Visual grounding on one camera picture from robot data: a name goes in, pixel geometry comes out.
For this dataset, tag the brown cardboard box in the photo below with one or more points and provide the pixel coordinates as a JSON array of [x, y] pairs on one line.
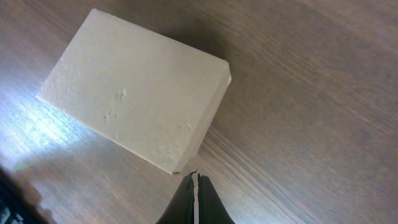
[[150, 94]]

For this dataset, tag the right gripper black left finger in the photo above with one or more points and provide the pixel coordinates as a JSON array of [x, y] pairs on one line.
[[180, 209]]

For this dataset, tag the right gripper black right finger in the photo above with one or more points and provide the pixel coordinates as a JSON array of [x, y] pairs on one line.
[[211, 209]]

